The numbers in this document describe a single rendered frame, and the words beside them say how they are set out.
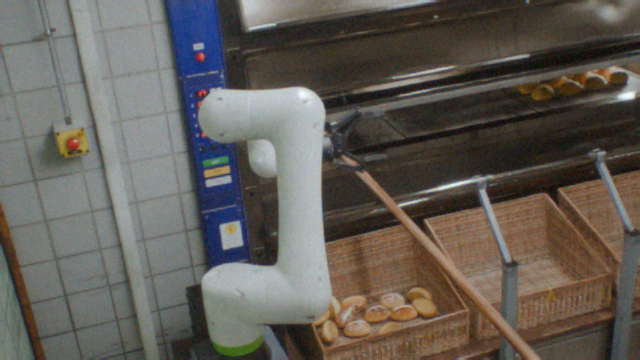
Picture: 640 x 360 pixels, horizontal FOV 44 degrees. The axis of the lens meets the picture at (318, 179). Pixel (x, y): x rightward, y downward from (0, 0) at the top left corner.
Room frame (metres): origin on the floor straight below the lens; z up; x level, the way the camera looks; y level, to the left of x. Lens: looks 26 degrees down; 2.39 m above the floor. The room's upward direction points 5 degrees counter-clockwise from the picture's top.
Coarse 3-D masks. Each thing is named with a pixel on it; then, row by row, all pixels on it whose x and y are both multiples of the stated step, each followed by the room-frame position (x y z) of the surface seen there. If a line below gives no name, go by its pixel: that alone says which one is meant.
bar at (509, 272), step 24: (528, 168) 2.46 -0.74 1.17; (552, 168) 2.49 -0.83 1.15; (600, 168) 2.52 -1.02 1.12; (408, 192) 2.35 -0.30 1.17; (432, 192) 2.36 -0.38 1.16; (480, 192) 2.39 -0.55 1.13; (336, 216) 2.27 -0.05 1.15; (624, 216) 2.38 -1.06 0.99; (624, 240) 2.35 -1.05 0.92; (504, 264) 2.21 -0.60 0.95; (624, 264) 2.34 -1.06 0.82; (504, 288) 2.20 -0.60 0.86; (624, 288) 2.32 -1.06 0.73; (504, 312) 2.20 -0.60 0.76; (624, 312) 2.32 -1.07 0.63; (624, 336) 2.32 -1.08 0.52
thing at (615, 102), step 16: (624, 96) 3.04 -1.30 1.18; (544, 112) 2.94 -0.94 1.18; (560, 112) 2.93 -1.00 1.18; (576, 112) 2.94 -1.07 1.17; (592, 112) 2.96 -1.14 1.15; (464, 128) 2.85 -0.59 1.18; (480, 128) 2.84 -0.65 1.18; (496, 128) 2.84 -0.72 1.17; (512, 128) 2.86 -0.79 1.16; (384, 144) 2.76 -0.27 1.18; (400, 144) 2.75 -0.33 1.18; (416, 144) 2.75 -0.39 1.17; (432, 144) 2.77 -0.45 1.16; (448, 144) 2.79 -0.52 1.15
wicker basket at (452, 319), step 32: (352, 256) 2.62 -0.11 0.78; (384, 256) 2.64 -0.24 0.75; (416, 256) 2.66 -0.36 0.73; (352, 288) 2.58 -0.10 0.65; (384, 288) 2.61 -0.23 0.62; (448, 288) 2.41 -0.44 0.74; (384, 320) 2.45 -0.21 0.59; (416, 320) 2.43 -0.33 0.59; (448, 320) 2.25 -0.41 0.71; (320, 352) 2.14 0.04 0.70; (352, 352) 2.14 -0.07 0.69; (384, 352) 2.25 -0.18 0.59; (416, 352) 2.21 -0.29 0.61
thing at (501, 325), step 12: (324, 132) 2.86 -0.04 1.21; (372, 180) 2.40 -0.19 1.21; (384, 192) 2.31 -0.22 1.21; (396, 204) 2.21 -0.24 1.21; (396, 216) 2.16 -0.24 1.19; (408, 228) 2.07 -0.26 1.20; (420, 240) 1.99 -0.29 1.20; (432, 252) 1.92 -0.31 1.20; (444, 264) 1.85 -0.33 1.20; (456, 276) 1.78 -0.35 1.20; (468, 288) 1.72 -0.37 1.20; (480, 300) 1.66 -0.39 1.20; (492, 312) 1.61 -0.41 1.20; (504, 324) 1.56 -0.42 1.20; (504, 336) 1.53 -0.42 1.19; (516, 336) 1.51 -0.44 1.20; (516, 348) 1.48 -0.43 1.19; (528, 348) 1.46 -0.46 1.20
